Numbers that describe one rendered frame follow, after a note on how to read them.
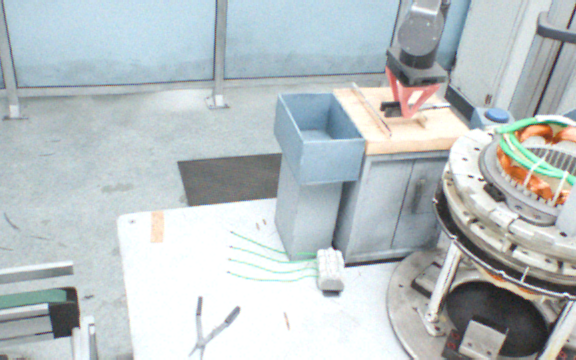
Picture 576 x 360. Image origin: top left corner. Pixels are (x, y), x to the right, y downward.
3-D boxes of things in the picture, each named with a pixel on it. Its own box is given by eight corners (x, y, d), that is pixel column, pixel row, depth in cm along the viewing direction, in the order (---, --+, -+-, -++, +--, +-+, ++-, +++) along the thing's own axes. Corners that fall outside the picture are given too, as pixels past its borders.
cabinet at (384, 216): (342, 269, 113) (367, 154, 98) (313, 208, 128) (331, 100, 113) (433, 258, 119) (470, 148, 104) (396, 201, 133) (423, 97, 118)
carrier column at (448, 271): (427, 327, 101) (461, 234, 89) (420, 316, 103) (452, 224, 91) (440, 325, 102) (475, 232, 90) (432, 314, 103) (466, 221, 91)
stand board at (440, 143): (366, 155, 98) (368, 142, 97) (329, 100, 113) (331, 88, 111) (472, 148, 104) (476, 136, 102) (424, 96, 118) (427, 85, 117)
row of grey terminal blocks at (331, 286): (344, 298, 107) (348, 281, 105) (318, 297, 107) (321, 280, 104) (339, 260, 115) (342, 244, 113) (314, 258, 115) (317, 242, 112)
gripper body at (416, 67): (409, 87, 92) (420, 43, 88) (383, 57, 100) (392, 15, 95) (446, 85, 94) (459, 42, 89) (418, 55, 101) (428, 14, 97)
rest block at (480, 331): (464, 333, 98) (473, 312, 95) (498, 349, 96) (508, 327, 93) (457, 352, 95) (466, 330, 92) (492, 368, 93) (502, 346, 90)
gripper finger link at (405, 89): (393, 127, 98) (406, 76, 92) (377, 104, 103) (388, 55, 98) (430, 124, 100) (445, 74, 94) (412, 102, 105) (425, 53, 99)
